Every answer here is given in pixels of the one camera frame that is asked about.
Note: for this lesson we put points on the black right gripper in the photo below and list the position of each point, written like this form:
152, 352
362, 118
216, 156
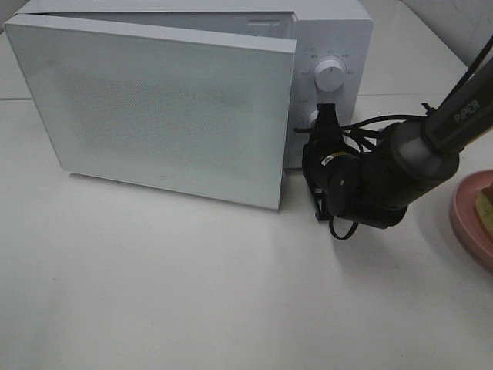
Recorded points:
332, 169

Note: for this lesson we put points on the pink round plate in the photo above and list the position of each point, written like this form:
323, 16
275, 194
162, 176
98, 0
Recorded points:
465, 220

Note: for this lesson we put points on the toast sandwich with lettuce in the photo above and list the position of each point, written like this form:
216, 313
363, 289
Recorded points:
484, 209

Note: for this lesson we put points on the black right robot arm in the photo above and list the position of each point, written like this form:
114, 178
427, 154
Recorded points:
369, 172

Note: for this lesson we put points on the upper white power knob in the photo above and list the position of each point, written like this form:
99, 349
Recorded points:
329, 74

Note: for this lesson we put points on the white microwave oven body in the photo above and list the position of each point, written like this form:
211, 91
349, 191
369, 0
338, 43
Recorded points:
321, 29

